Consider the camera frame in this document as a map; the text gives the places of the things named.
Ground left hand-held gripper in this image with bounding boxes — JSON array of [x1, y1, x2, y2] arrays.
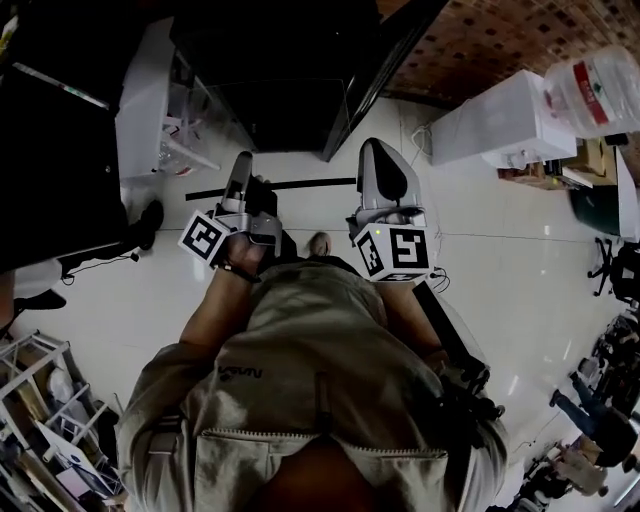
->
[[177, 151, 284, 271]]

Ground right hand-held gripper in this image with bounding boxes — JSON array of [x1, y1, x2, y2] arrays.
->
[[344, 137, 436, 284]]

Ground person's left forearm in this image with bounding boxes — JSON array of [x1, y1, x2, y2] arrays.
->
[[178, 267, 261, 351]]

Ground person's right forearm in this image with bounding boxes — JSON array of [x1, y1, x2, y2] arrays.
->
[[379, 278, 449, 361]]

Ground white fridge door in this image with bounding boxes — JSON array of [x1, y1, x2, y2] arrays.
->
[[115, 19, 222, 182]]

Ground person's left hand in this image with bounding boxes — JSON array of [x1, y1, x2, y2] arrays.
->
[[225, 233, 267, 275]]

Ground person's right leg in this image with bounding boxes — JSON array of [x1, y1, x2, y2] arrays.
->
[[304, 231, 361, 274]]

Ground white chest appliance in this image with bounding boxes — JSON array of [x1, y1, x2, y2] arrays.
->
[[429, 68, 579, 170]]

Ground black cabinet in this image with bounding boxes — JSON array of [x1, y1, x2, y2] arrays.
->
[[0, 62, 130, 275]]

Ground cardboard box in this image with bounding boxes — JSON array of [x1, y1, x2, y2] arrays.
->
[[562, 138, 619, 184]]

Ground person's beige shirt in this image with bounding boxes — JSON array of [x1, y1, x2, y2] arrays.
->
[[114, 259, 509, 512]]

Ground dark green board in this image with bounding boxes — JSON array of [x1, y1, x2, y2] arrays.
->
[[568, 182, 622, 237]]

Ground clear water jug red label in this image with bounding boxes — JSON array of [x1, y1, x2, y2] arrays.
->
[[542, 44, 640, 140]]

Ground black office chair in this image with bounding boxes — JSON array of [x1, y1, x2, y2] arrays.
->
[[587, 237, 640, 303]]

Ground white metal rack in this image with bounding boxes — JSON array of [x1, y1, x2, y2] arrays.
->
[[0, 329, 125, 512]]

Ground white cable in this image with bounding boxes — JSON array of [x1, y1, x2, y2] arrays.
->
[[409, 122, 437, 162]]

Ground black wrist bracelet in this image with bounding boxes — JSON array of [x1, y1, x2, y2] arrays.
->
[[221, 260, 262, 285]]

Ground black cable with plug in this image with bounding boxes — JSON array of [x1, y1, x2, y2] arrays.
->
[[59, 251, 142, 287]]

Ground black strap bundle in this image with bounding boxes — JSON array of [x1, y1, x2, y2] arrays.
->
[[437, 359, 507, 449]]

